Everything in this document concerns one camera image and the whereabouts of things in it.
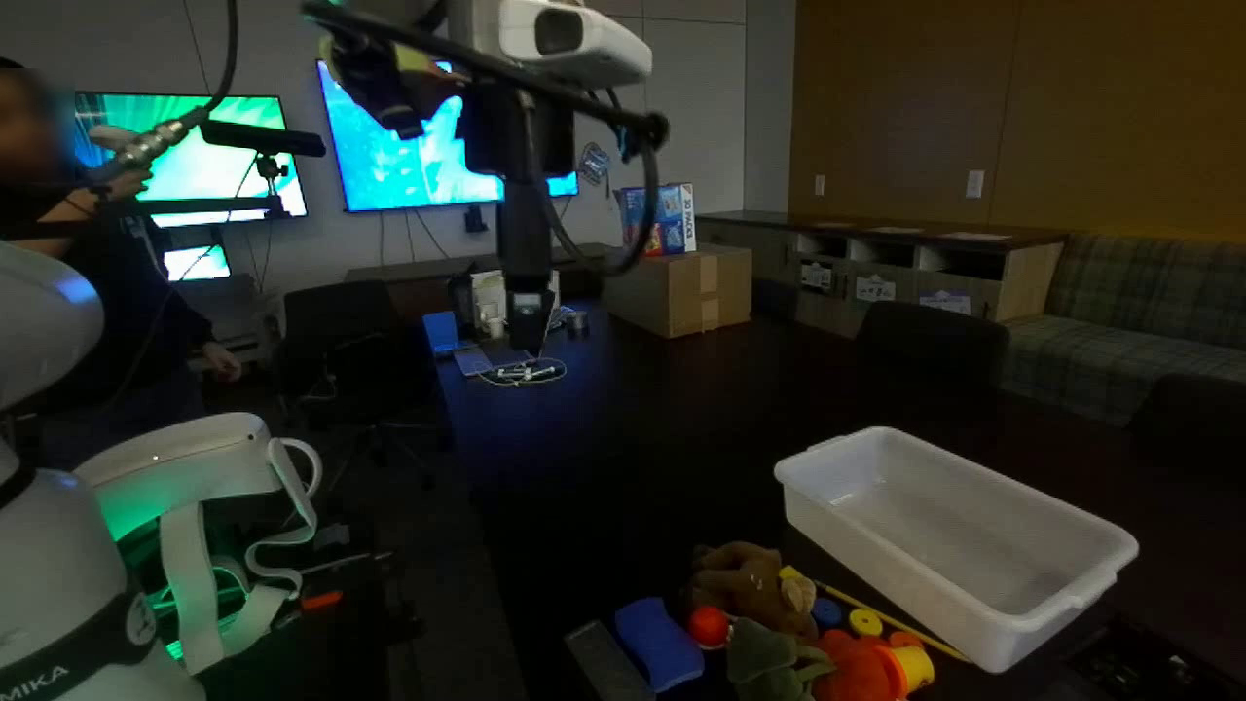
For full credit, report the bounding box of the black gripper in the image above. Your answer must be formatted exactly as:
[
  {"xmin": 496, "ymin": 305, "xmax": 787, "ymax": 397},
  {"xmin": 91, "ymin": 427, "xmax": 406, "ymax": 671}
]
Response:
[{"xmin": 496, "ymin": 142, "xmax": 569, "ymax": 356}]

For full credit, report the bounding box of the brown plush toy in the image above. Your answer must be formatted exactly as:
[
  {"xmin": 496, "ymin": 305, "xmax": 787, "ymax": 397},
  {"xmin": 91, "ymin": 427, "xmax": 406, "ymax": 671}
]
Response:
[{"xmin": 686, "ymin": 538, "xmax": 826, "ymax": 639}]

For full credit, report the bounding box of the blue foam block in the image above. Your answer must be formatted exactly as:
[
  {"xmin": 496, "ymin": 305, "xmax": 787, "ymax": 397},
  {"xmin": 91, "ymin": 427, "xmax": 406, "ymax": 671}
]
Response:
[{"xmin": 613, "ymin": 593, "xmax": 709, "ymax": 696}]

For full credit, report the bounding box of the light gray foam block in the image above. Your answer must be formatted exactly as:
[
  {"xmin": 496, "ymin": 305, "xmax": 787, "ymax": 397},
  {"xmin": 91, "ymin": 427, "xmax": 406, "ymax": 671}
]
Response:
[{"xmin": 566, "ymin": 616, "xmax": 657, "ymax": 701}]

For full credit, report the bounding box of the small red ball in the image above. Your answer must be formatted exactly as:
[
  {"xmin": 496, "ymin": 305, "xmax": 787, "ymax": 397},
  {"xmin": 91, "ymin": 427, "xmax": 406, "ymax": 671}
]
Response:
[{"xmin": 686, "ymin": 601, "xmax": 735, "ymax": 652}]

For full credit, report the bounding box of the green plush toy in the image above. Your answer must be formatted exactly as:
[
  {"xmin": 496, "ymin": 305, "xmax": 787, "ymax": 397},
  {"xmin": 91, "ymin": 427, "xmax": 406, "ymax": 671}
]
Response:
[{"xmin": 719, "ymin": 616, "xmax": 836, "ymax": 701}]

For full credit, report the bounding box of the orange plush toy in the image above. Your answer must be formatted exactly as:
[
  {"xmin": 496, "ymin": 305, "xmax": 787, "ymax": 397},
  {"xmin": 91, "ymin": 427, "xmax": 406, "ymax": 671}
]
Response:
[{"xmin": 815, "ymin": 627, "xmax": 913, "ymax": 701}]

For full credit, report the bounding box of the yellow cylinder toy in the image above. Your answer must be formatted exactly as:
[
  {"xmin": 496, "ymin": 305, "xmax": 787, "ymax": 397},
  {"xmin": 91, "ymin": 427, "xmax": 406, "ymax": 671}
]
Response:
[{"xmin": 883, "ymin": 639, "xmax": 939, "ymax": 692}]

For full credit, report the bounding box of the white plastic container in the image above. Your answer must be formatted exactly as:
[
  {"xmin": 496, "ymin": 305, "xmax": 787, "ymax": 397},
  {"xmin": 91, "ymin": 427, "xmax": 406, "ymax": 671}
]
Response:
[{"xmin": 771, "ymin": 420, "xmax": 1144, "ymax": 678}]

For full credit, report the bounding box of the blue chair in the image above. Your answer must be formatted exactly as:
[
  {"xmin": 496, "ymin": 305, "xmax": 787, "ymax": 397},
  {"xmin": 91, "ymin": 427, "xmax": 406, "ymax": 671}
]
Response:
[{"xmin": 418, "ymin": 305, "xmax": 469, "ymax": 361}]

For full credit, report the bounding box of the cardboard box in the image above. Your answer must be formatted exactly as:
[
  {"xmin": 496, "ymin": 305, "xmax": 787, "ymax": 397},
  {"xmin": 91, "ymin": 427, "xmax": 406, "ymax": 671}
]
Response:
[{"xmin": 601, "ymin": 240, "xmax": 758, "ymax": 343}]

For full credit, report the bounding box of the blue printed box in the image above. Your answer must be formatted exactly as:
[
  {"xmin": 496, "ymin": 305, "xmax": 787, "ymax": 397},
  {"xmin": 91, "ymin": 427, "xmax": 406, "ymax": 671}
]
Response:
[{"xmin": 614, "ymin": 181, "xmax": 701, "ymax": 262}]

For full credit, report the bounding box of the black office chair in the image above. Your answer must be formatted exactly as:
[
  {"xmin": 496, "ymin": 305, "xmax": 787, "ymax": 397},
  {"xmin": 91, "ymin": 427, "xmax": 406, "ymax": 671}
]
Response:
[{"xmin": 278, "ymin": 275, "xmax": 451, "ymax": 439}]

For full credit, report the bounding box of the small monitor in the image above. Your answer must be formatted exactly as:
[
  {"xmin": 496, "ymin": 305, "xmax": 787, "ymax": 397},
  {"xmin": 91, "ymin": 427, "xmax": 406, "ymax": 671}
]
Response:
[{"xmin": 161, "ymin": 240, "xmax": 239, "ymax": 287}]

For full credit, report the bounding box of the wide desk monitor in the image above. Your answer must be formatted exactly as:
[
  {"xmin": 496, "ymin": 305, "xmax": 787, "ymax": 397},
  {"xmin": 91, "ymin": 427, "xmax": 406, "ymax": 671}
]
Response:
[{"xmin": 73, "ymin": 87, "xmax": 313, "ymax": 225}]

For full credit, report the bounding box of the wooden shelf unit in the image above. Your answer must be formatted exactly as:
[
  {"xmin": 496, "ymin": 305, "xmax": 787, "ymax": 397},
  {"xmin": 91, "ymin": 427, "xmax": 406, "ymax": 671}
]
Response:
[{"xmin": 699, "ymin": 209, "xmax": 1072, "ymax": 343}]

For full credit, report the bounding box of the dark ottoman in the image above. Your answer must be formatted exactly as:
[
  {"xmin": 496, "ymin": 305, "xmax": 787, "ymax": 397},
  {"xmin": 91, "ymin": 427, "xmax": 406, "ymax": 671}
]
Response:
[
  {"xmin": 857, "ymin": 296, "xmax": 1013, "ymax": 397},
  {"xmin": 1131, "ymin": 372, "xmax": 1246, "ymax": 461}
]

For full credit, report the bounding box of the person in dark shirt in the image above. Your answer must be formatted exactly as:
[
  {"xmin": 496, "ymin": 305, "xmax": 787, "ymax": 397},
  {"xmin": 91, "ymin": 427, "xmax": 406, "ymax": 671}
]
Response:
[{"xmin": 0, "ymin": 55, "xmax": 248, "ymax": 461}]

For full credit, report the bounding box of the green plaid sofa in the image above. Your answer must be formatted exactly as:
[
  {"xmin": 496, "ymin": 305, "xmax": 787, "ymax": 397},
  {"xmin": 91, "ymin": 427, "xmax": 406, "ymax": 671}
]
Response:
[{"xmin": 992, "ymin": 231, "xmax": 1246, "ymax": 427}]

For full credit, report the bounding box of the large wall monitor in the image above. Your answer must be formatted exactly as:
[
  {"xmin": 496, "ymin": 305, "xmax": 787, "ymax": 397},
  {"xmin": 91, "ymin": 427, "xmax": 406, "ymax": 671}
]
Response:
[{"xmin": 313, "ymin": 55, "xmax": 584, "ymax": 217}]

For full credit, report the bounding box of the black camera on tripod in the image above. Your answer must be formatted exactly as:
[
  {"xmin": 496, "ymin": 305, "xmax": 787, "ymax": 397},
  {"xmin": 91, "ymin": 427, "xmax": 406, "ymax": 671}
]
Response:
[{"xmin": 194, "ymin": 116, "xmax": 330, "ymax": 192}]

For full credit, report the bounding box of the red handled screwdriver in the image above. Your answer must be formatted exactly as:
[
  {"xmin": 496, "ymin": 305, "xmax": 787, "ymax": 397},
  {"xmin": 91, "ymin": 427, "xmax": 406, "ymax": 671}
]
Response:
[{"xmin": 264, "ymin": 584, "xmax": 352, "ymax": 627}]

